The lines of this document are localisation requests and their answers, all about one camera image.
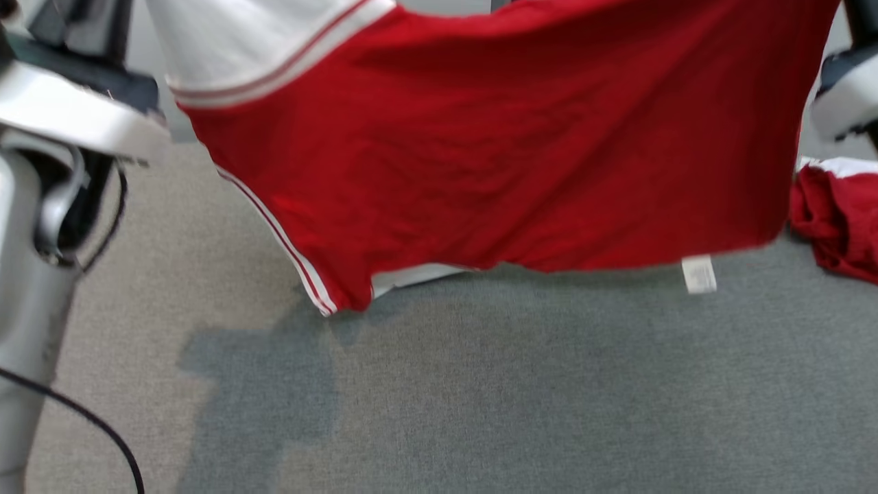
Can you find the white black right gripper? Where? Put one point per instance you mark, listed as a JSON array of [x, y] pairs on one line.
[[850, 96]]

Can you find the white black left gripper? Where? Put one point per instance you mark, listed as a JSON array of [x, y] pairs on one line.
[[75, 113]]

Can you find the red white striped jersey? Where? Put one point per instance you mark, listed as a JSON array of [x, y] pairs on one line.
[[514, 137]]

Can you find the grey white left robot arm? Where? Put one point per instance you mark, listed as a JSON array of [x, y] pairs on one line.
[[27, 309]]

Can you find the crumpled red garment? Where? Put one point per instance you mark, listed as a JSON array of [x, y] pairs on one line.
[[844, 219]]

